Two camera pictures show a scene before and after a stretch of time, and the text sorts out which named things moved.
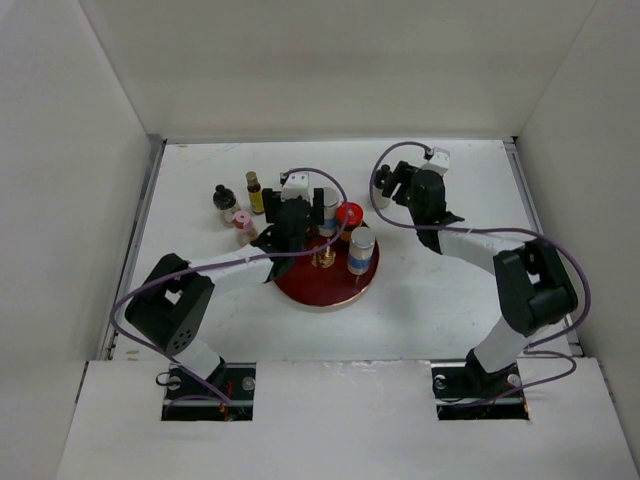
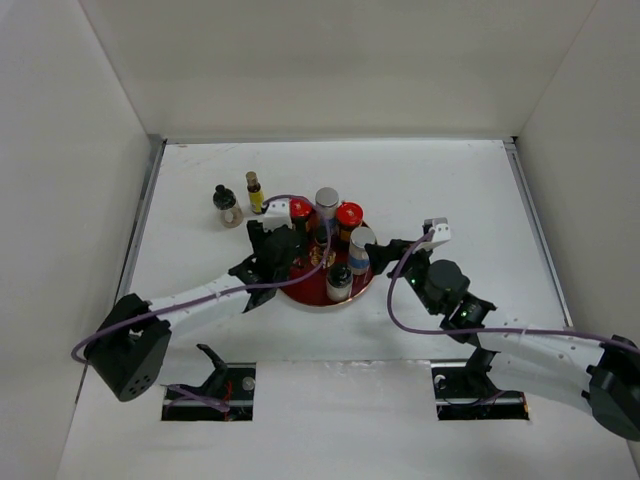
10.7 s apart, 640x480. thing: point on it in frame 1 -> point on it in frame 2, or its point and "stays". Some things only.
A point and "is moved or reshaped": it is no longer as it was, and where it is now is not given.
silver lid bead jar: (360, 250) stays
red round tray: (322, 278) stays
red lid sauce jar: (311, 231) is moved or reshaped
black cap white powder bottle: (381, 175) -> (339, 282)
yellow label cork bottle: (256, 197) stays
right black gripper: (403, 174) -> (381, 255)
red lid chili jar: (355, 216) stays
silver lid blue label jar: (330, 202) stays
